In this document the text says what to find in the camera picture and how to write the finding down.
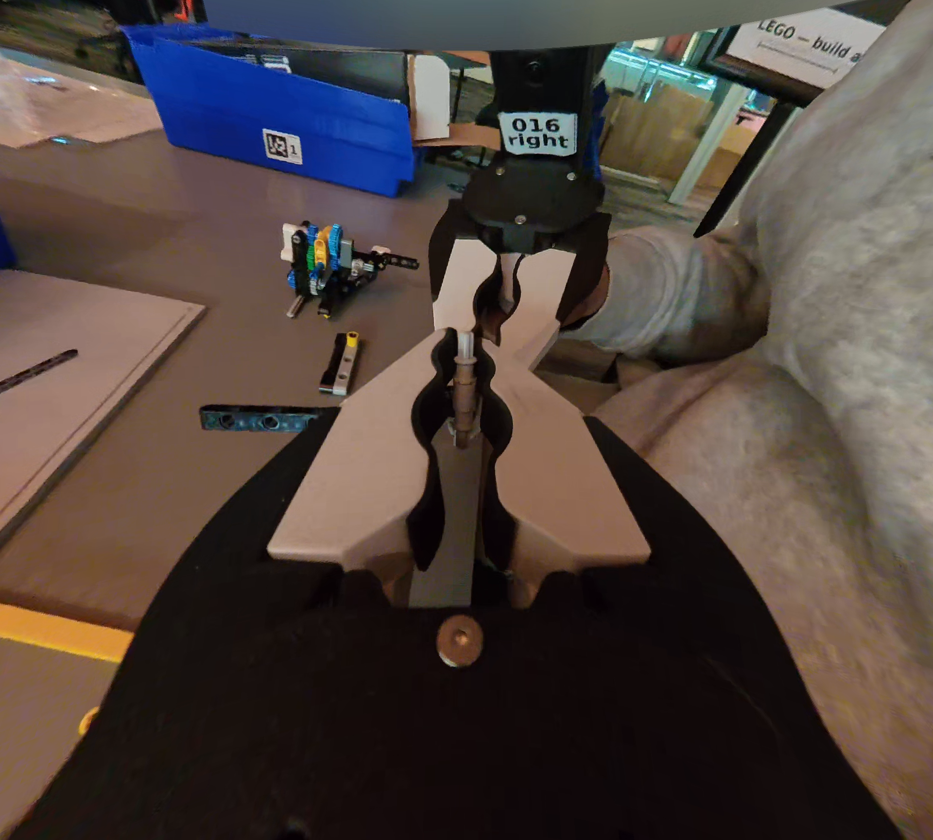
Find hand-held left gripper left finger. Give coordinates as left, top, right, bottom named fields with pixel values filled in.
left=267, top=328, right=459, bottom=609

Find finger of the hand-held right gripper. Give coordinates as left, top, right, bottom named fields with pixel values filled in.
left=501, top=251, right=578, bottom=372
left=433, top=239, right=504, bottom=345

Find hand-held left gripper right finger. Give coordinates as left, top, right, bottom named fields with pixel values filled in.
left=472, top=336, right=652, bottom=609

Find grey lego axle pin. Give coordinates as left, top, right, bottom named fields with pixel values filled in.
left=449, top=328, right=484, bottom=449

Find black lego beam blue pins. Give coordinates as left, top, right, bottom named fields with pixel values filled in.
left=199, top=404, right=341, bottom=434

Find person's right forearm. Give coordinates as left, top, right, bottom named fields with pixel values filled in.
left=561, top=226, right=775, bottom=369

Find black lego piece yellow pin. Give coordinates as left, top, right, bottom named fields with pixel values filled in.
left=318, top=330, right=364, bottom=397

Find multicolour lego gear assembly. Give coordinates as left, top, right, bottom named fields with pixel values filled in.
left=280, top=222, right=421, bottom=321

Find thin black lego beam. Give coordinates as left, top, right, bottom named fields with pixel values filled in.
left=0, top=349, right=80, bottom=394

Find blue plastic bin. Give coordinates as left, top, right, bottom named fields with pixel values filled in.
left=120, top=22, right=425, bottom=200

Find grey flat board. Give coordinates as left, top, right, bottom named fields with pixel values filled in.
left=0, top=269, right=207, bottom=546

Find framed white sign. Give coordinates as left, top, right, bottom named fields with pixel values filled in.
left=694, top=5, right=896, bottom=240

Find yellow tape strip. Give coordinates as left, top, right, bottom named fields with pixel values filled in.
left=0, top=601, right=137, bottom=664

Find clear plastic bag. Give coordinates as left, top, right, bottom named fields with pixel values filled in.
left=0, top=55, right=163, bottom=150

